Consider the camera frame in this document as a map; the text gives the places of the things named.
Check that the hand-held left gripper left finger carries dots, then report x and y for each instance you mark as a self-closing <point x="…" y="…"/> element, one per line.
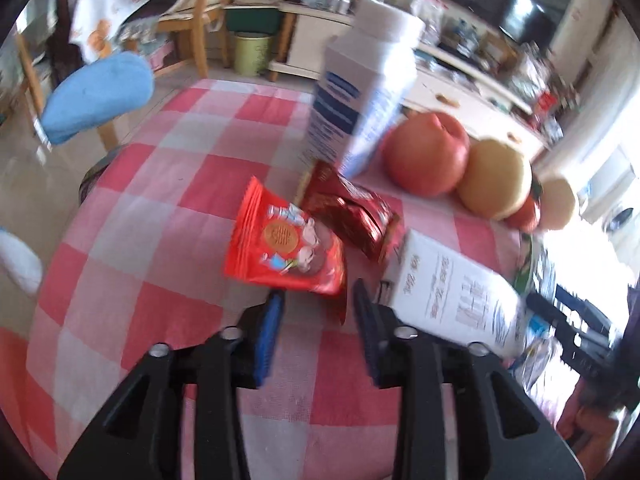
<point x="265" y="340"/>

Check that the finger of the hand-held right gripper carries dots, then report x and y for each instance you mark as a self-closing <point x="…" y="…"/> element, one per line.
<point x="565" y="312"/>

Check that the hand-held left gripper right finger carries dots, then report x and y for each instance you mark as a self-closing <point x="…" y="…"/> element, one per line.
<point x="367" y="330"/>

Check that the red cartoon snack packet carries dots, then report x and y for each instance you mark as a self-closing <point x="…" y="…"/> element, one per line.
<point x="280" y="240"/>

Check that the white flattened carton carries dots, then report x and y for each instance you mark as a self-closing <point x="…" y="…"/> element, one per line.
<point x="450" y="290"/>

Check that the orange tangerine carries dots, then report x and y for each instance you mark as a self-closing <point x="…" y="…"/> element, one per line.
<point x="525" y="215"/>

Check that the yellow pear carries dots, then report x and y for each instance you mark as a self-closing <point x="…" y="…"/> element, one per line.
<point x="557" y="202"/>
<point x="495" y="180"/>

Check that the dark red foil wrapper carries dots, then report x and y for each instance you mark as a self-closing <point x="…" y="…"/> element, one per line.
<point x="350" y="210"/>

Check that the red white checked tablecloth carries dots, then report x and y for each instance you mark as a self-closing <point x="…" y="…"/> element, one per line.
<point x="150" y="210"/>

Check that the red apple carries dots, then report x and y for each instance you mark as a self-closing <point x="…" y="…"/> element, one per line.
<point x="425" y="155"/>

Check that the white television cabinet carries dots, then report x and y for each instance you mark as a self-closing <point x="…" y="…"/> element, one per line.
<point x="465" y="95"/>

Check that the white bottle with blue label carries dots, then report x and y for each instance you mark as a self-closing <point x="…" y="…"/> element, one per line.
<point x="360" y="85"/>

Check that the white cushion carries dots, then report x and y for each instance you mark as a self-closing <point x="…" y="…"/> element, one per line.
<point x="17" y="265"/>

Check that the pale green bin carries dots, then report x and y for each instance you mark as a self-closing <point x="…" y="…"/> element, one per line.
<point x="252" y="55"/>

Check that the blue seat cushion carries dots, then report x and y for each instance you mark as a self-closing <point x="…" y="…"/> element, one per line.
<point x="95" y="95"/>

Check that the black television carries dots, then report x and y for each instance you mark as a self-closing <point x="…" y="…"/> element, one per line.
<point x="535" y="15"/>

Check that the light wooden chair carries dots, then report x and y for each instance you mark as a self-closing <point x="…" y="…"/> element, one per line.
<point x="200" y="20"/>

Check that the white orange-print apron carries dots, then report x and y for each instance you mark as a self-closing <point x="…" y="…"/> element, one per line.
<point x="100" y="10"/>

